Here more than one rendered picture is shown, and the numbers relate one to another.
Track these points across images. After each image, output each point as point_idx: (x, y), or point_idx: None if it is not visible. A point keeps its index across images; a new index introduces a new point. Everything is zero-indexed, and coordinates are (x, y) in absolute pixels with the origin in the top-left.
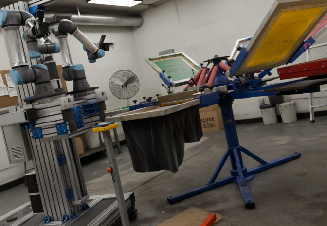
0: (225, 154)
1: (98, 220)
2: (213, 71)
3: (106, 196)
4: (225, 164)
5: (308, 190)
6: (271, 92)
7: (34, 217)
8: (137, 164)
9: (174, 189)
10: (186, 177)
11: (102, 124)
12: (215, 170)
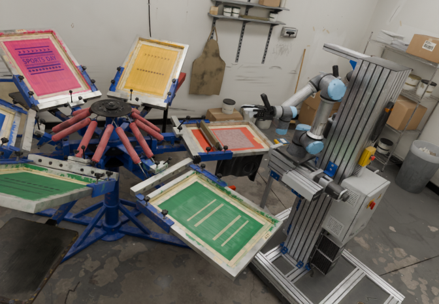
0: (125, 208)
1: (279, 216)
2: (141, 116)
3: (259, 255)
4: (51, 278)
5: (130, 176)
6: (145, 114)
7: (334, 286)
8: (252, 176)
9: (166, 272)
10: (119, 297)
11: (284, 140)
12: (139, 222)
